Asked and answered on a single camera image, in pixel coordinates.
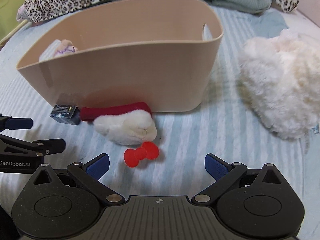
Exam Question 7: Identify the beige fuzzy sock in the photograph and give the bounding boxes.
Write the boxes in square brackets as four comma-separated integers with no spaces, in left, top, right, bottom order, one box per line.
[53,40,78,57]

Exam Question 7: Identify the dark blue printed box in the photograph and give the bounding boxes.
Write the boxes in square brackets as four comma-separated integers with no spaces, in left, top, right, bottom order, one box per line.
[50,105,81,126]

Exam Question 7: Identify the blue striped bed sheet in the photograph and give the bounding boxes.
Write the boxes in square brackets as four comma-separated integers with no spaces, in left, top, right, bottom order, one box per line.
[1,8,319,239]

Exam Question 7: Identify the red bow hair clip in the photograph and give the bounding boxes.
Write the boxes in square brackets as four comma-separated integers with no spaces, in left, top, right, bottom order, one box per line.
[124,141,159,168]

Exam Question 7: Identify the red and white sock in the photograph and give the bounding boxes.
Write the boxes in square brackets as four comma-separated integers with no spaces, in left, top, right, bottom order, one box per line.
[80,102,157,146]

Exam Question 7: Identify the green cabinet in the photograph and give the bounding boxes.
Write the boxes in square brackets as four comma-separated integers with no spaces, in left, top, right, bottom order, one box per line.
[1,0,27,48]

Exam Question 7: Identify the white fluffy plush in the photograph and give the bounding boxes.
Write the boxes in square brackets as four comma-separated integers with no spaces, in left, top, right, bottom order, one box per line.
[239,29,319,139]

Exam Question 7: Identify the beige plastic storage bin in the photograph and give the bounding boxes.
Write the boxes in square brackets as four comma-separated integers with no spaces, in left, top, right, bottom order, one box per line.
[16,0,223,112]

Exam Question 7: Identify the pale pink headboard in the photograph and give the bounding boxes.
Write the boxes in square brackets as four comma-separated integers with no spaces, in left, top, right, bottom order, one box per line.
[298,0,320,27]

